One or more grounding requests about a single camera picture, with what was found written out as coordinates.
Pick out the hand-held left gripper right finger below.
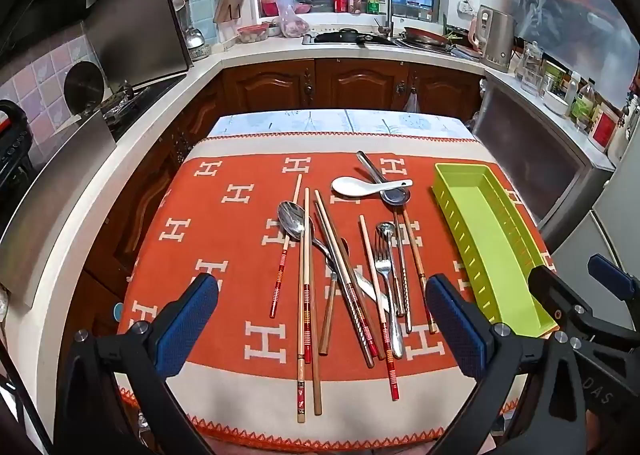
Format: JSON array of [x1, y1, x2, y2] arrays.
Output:
[[425, 274, 596, 455]]

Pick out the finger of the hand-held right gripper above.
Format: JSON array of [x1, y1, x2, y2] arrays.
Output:
[[527, 265, 597, 336], [587, 254, 640, 336]]

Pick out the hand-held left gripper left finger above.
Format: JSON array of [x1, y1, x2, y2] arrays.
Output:
[[52, 273, 220, 455]]

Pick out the metal chopstick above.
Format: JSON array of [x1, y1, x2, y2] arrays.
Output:
[[392, 205, 413, 334]]

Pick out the wooden chopstick with dark marks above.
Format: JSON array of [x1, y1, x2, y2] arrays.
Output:
[[401, 208, 437, 334]]

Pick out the light chopstick with red end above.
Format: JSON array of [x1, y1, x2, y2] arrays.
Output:
[[358, 215, 400, 402]]

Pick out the dark brown patterned chopstick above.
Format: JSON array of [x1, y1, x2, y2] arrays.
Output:
[[318, 195, 381, 360], [314, 202, 376, 369]]

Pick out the metal fork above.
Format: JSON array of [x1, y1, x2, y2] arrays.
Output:
[[374, 234, 405, 360]]

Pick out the green plastic utensil tray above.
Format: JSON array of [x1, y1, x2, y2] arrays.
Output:
[[432, 162, 560, 338]]

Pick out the red patterned chopstick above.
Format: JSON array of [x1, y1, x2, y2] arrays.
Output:
[[270, 174, 304, 319]]

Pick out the small metal spoon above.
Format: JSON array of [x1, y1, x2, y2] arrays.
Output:
[[377, 222, 405, 318]]

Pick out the wooden-handled spoon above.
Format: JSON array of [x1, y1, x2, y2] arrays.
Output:
[[319, 237, 351, 357]]

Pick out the plain brown chopstick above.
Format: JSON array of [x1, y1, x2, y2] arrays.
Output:
[[311, 190, 324, 417]]

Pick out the long-handled dark metal spoon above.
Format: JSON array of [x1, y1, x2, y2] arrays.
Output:
[[356, 151, 412, 206]]

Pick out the large shiny metal spoon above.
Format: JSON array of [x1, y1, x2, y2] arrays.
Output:
[[278, 202, 392, 314]]

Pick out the white ceramic spoon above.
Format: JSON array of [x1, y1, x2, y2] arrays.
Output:
[[332, 176, 414, 197]]

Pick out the grey refrigerator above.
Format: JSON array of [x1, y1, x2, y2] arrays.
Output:
[[550, 170, 640, 286]]

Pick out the orange patterned blanket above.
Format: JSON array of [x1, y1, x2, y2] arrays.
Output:
[[116, 136, 557, 441]]

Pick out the stainless steel cabinet appliance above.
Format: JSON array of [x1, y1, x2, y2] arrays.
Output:
[[470, 72, 616, 248]]

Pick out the red-labelled jar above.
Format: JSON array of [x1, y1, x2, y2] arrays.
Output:
[[590, 102, 618, 146]]

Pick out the green-labelled glass bottle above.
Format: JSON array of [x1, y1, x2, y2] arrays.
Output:
[[572, 80, 596, 121]]

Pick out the white bowl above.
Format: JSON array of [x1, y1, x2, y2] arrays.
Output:
[[542, 90, 568, 116]]

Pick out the low stainless steel panel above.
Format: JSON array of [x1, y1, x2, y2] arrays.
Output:
[[0, 110, 118, 308]]

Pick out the glass jars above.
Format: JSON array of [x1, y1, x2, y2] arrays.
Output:
[[520, 41, 546, 96]]

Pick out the gas stove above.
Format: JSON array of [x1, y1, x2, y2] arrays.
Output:
[[97, 72, 188, 143]]

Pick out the light blue printed tablecloth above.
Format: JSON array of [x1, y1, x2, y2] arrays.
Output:
[[207, 109, 476, 141]]

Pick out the black appliance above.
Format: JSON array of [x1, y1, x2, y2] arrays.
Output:
[[0, 100, 33, 176]]

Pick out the brown wooden kitchen cabinets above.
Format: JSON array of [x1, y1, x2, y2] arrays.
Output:
[[82, 59, 486, 336]]

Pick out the steel electric kettle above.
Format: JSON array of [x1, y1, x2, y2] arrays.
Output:
[[470, 5, 516, 71]]

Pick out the round steel pot lid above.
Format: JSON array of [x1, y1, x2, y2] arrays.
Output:
[[64, 61, 106, 113]]

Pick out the red frying pan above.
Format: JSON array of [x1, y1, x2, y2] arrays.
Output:
[[402, 26, 451, 48]]

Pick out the steel teapot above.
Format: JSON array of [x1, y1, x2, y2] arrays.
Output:
[[185, 25, 208, 61]]

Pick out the red-lidded food container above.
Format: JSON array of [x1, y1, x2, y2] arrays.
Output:
[[237, 22, 271, 43]]

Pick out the stainless steel splash panel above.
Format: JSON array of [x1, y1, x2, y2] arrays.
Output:
[[82, 0, 193, 86]]

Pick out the steel kitchen faucet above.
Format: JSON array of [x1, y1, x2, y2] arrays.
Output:
[[371, 0, 396, 36]]

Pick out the pink plastic bag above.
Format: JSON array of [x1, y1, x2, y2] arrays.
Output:
[[272, 0, 311, 38]]

